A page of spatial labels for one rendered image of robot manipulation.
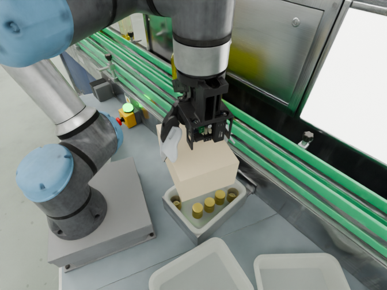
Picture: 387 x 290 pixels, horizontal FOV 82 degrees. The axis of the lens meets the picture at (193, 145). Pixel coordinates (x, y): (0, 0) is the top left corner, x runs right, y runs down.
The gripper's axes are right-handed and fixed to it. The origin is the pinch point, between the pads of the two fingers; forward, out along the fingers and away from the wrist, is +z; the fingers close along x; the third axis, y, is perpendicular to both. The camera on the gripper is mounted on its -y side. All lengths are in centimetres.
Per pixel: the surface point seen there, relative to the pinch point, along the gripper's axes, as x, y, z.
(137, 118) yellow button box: -6, -53, 32
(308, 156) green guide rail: 34.7, 3.4, 14.3
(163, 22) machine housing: 18, -84, 4
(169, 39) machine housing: 19, -80, 11
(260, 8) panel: 32.9, -30.8, -14.8
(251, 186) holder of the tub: 22.7, -1.7, 31.4
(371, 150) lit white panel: 46.9, 10.8, 8.9
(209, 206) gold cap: 5.3, 0.7, 28.8
